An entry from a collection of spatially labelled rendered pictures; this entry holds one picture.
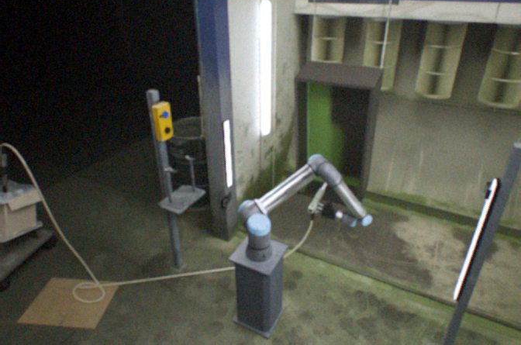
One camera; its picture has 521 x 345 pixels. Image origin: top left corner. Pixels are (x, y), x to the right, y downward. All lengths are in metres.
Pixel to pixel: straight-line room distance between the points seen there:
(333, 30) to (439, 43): 1.01
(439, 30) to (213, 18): 2.08
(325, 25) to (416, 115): 1.40
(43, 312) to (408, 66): 4.07
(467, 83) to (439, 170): 0.94
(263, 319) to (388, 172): 2.19
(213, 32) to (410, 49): 2.24
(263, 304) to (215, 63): 1.77
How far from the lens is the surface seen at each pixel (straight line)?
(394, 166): 4.14
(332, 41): 3.93
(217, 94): 2.81
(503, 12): 3.65
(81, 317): 3.29
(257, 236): 2.33
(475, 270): 2.41
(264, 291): 2.55
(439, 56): 3.73
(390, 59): 3.85
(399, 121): 4.22
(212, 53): 2.75
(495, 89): 3.84
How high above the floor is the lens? 2.37
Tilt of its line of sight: 27 degrees down
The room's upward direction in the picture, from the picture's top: straight up
